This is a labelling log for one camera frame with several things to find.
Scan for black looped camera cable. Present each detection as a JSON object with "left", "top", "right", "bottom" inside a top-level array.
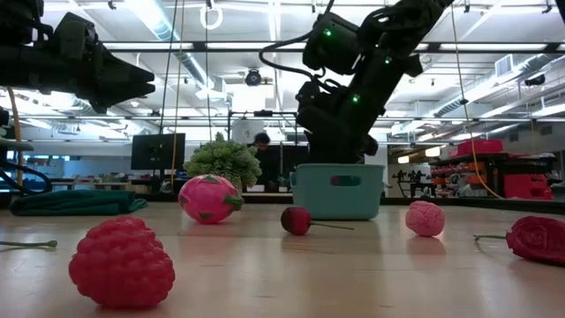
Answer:
[{"left": 258, "top": 30, "right": 328, "bottom": 85}]

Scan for thin pale green stem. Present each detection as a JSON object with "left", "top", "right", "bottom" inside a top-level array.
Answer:
[{"left": 0, "top": 239, "right": 58, "bottom": 249}]

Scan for white hanging ring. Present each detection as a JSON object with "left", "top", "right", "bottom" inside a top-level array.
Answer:
[{"left": 199, "top": 2, "right": 224, "bottom": 32}]

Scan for green folded cloth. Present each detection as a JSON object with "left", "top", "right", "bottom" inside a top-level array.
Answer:
[{"left": 9, "top": 189, "right": 149, "bottom": 217}]

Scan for person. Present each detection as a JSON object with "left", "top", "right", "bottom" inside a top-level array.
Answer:
[{"left": 252, "top": 132, "right": 273, "bottom": 154}]

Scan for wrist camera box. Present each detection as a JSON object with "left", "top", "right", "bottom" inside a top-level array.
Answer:
[
  {"left": 302, "top": 11, "right": 364, "bottom": 75},
  {"left": 53, "top": 11, "right": 97, "bottom": 61}
]

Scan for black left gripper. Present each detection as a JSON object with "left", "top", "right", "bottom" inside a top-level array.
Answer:
[{"left": 0, "top": 42, "right": 157, "bottom": 114}]

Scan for red raspberry toy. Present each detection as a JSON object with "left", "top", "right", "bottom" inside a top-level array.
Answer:
[{"left": 68, "top": 215, "right": 177, "bottom": 309}]

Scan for black partition panel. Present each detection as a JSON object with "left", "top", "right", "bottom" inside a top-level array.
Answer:
[{"left": 253, "top": 143, "right": 365, "bottom": 194}]

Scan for red storage bin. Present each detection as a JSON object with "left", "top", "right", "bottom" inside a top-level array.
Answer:
[
  {"left": 448, "top": 139, "right": 504, "bottom": 159},
  {"left": 502, "top": 173, "right": 555, "bottom": 201}
]

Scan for black monitor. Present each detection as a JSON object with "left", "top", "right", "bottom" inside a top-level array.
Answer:
[{"left": 131, "top": 132, "right": 187, "bottom": 171}]

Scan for red rose toy with stem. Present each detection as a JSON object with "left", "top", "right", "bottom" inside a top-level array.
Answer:
[{"left": 473, "top": 215, "right": 565, "bottom": 267}]

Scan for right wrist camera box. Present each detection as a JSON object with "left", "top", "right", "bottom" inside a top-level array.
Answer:
[{"left": 302, "top": 11, "right": 364, "bottom": 75}]

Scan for pink dragon fruit toy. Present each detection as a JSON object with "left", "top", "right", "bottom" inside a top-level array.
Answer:
[{"left": 177, "top": 174, "right": 245, "bottom": 225}]

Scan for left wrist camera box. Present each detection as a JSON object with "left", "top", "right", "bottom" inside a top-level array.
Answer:
[{"left": 53, "top": 11, "right": 97, "bottom": 61}]

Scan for red cherry toy with stem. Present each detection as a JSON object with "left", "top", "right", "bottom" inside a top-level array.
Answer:
[{"left": 280, "top": 206, "right": 356, "bottom": 237}]

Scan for round black overhead camera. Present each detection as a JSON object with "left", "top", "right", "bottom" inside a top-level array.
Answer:
[{"left": 244, "top": 67, "right": 263, "bottom": 87}]

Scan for pink bumpy ball toy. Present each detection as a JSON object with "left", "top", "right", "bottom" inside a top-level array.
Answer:
[{"left": 405, "top": 201, "right": 446, "bottom": 238}]

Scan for white box appliance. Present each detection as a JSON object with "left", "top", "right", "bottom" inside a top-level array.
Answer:
[{"left": 230, "top": 118, "right": 265, "bottom": 146}]

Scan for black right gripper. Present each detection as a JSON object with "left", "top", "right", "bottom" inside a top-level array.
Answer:
[{"left": 296, "top": 80, "right": 380, "bottom": 166}]

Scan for yellow hanging cable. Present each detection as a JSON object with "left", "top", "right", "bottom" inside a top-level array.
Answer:
[
  {"left": 448, "top": 0, "right": 504, "bottom": 200},
  {"left": 169, "top": 0, "right": 185, "bottom": 189}
]

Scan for teal plastic basket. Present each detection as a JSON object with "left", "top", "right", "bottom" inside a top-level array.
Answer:
[{"left": 289, "top": 163, "right": 386, "bottom": 222}]

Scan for black overhead frame bar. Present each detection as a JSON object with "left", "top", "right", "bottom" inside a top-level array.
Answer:
[{"left": 101, "top": 41, "right": 565, "bottom": 52}]

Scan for yellow curved cable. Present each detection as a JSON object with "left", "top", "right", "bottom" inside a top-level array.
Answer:
[{"left": 6, "top": 86, "right": 24, "bottom": 187}]

